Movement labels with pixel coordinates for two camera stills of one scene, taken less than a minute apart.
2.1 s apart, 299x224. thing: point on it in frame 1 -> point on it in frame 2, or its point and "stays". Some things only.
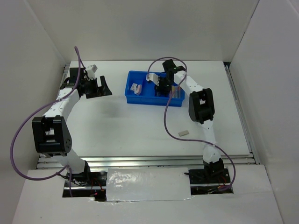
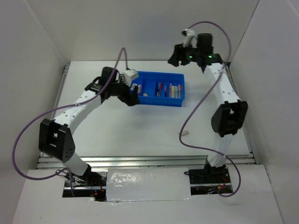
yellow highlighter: x=173 y=90 stays
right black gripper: x=162 y=90 -> x=175 y=58
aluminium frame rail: x=144 y=161 stays
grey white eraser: x=183 y=133 stays
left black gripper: x=103 y=90 -> x=130 y=100
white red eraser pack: x=134 y=85 stays
